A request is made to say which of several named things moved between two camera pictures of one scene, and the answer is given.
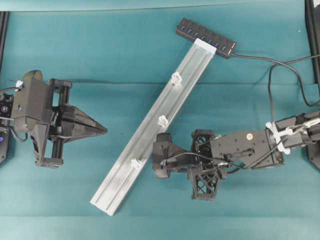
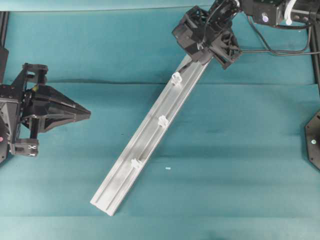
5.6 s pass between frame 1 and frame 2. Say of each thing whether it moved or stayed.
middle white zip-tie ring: stayed
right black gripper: moved
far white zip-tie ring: stayed
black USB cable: moved
